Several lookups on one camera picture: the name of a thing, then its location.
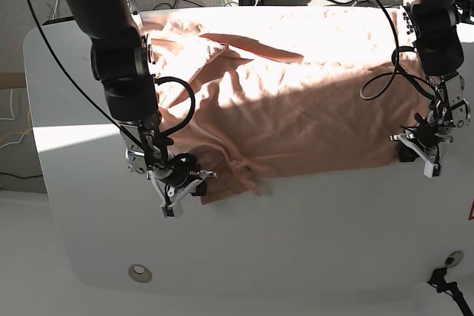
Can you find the right round table grommet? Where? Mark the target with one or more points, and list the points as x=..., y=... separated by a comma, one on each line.
x=454, y=259

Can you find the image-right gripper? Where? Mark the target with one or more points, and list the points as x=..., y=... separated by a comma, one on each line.
x=422, y=141

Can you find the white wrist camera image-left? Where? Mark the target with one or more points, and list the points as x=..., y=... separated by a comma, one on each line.
x=171, y=211

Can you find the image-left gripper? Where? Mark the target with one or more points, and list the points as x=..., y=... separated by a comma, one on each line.
x=178, y=177

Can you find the red warning sticker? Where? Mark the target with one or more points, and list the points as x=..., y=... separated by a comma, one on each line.
x=471, y=214

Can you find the black clamp with cable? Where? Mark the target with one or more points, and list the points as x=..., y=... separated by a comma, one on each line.
x=438, y=282

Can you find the round metal table grommet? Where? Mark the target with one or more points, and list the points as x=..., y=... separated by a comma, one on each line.
x=140, y=273

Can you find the salmon pink T-shirt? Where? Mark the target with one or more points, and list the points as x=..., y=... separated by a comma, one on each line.
x=277, y=90

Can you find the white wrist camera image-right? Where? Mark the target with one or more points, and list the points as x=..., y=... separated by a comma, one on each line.
x=432, y=170

